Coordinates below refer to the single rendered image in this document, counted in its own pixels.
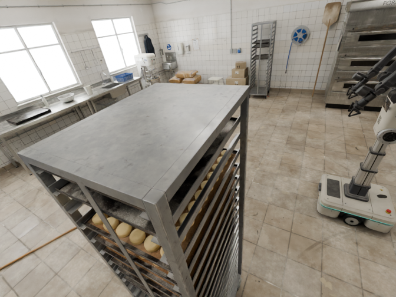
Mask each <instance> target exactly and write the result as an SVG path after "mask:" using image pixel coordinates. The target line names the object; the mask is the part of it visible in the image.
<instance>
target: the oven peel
mask: <svg viewBox="0 0 396 297"><path fill-rule="evenodd" d="M340 9H341V2H331V3H327V4H326V5H325V10H324V15H323V18H322V22H323V23H324V24H325V25H326V26H327V31H326V36H325V41H324V46H323V50H322V55H321V60H320V63H319V68H318V72H317V76H316V80H315V85H314V88H313V93H312V97H313V95H314V91H315V86H316V82H317V79H318V74H319V69H320V66H321V61H322V56H323V53H324V48H325V43H326V38H327V35H328V30H329V27H330V26H331V25H332V24H333V23H335V22H336V21H337V20H338V16H339V12H340Z"/></svg>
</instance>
